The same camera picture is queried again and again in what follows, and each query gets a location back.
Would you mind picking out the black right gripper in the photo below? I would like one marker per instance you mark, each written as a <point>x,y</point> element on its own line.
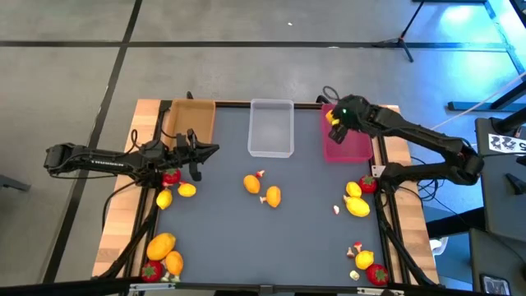
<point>353,113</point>

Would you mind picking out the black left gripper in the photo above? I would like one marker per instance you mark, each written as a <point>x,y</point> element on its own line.
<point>183,152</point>

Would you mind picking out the red toy tomato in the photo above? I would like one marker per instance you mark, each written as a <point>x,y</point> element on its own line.
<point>172,177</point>
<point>367,185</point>
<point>377,275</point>
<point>151,272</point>

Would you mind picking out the orange toy fruit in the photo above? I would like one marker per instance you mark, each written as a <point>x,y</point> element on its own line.
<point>251,184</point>
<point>273,196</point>
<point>174,263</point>

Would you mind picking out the large yellow toy lemon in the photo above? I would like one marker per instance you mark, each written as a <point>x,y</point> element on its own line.
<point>358,207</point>

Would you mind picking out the brown toy mushroom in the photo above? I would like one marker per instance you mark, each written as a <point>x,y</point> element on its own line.
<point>166,278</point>
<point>175,278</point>

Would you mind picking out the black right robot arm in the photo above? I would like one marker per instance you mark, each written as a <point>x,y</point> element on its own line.
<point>419,135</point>

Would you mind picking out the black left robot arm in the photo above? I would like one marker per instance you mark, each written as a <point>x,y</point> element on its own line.
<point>102,162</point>

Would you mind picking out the pink plastic bin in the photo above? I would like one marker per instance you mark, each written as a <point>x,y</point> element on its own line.
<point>353,150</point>

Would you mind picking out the orange plastic bin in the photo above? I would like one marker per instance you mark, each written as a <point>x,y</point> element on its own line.
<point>193,117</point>

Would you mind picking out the clear plastic bin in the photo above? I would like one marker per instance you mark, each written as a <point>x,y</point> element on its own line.
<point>271,131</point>

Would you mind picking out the large orange toy mango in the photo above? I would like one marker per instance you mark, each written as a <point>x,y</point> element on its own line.
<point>160,246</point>

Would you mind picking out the black tripod stand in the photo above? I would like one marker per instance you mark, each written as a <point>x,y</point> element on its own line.
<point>400,41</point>

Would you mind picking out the black floor stand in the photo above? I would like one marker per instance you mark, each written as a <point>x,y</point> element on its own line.
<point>468,106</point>

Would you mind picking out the white object under table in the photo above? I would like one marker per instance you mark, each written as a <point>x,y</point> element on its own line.
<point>437,244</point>

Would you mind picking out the white marker tag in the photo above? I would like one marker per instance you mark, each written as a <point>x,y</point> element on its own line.
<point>505,144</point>

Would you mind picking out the black equipment cart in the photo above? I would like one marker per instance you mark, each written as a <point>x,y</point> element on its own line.
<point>501,193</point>

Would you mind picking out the grey floor stand foot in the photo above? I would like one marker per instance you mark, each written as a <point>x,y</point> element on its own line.
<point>12,183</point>

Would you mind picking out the small black display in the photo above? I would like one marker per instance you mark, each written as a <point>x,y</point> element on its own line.
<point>495,285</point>

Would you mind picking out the silver frame plate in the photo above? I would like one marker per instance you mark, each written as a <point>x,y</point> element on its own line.
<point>377,171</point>

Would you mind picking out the black aluminium table frame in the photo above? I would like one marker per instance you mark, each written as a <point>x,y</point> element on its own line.
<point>232,104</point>

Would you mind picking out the silver frame bracket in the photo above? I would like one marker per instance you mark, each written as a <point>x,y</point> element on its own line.
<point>146,288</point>
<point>378,291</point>

